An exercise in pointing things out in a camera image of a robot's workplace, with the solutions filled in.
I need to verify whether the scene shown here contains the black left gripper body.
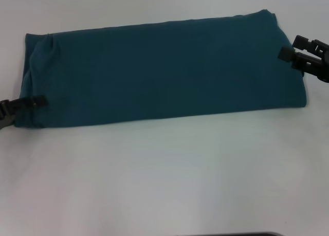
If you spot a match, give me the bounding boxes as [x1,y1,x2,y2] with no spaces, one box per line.
[0,99,16,132]

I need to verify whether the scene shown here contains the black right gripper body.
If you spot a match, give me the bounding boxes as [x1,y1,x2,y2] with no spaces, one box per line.
[304,44,329,84]

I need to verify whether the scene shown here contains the teal t-shirt with white print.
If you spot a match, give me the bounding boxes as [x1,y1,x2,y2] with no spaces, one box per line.
[14,9,308,131]

